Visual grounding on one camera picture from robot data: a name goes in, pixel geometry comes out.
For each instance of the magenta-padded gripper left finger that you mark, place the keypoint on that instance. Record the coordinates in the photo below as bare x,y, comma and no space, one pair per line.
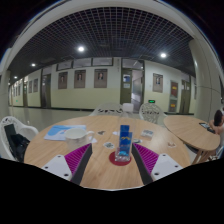
61,165

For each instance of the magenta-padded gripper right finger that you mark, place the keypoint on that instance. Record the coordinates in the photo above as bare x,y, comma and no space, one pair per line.
163,165

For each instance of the clear water bottle blue label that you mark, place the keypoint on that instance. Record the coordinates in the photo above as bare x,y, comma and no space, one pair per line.
124,146

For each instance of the white ceramic mug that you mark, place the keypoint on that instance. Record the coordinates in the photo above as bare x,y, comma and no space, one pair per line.
76,138

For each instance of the blue and white paper booklet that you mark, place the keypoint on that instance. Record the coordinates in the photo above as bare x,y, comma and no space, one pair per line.
56,131

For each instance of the small printed card pack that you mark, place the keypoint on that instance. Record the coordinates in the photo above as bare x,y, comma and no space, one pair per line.
146,133

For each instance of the long dark printed sticker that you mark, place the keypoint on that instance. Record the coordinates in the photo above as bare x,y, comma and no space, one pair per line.
136,140

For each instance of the small white sticker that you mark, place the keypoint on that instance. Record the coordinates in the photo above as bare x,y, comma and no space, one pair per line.
94,140

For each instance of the round wooden side table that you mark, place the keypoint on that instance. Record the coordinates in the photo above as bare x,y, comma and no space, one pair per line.
190,131

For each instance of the black bag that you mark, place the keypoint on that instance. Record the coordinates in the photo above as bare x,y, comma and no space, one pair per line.
18,146

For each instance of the white plastic armchair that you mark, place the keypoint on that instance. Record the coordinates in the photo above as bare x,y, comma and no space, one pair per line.
28,130

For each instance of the grey green figure sticker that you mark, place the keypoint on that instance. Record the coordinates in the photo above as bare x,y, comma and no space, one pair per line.
108,145

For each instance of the flat round red coaster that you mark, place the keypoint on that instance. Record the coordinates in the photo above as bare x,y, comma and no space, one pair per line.
112,160

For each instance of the small dark printed sticker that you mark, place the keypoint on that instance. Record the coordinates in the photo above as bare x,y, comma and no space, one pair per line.
101,132

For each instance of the white lattice-back plastic chair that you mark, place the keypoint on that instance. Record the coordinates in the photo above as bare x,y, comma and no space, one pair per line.
106,109
151,113

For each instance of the dark tablet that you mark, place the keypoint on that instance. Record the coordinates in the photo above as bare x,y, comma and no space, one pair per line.
204,125

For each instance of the white cloud-shaped sticker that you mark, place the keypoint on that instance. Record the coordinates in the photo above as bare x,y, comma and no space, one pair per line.
115,133

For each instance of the dark flat case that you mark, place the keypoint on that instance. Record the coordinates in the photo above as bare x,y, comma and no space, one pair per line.
211,130

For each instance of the green exit sign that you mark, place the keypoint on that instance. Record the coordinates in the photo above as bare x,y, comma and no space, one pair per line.
151,101

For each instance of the person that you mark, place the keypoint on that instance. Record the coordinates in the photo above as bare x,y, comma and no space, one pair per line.
218,118

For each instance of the dark framed open doorway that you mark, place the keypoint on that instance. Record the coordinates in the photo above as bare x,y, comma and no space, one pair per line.
126,90

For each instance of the round ceiling lights group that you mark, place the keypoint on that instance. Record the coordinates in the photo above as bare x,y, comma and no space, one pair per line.
81,49

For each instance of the red wall poster panel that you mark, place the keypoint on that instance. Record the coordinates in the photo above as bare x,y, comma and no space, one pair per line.
173,89

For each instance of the framed wall portraits group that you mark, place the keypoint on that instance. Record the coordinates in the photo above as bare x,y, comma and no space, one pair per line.
100,77

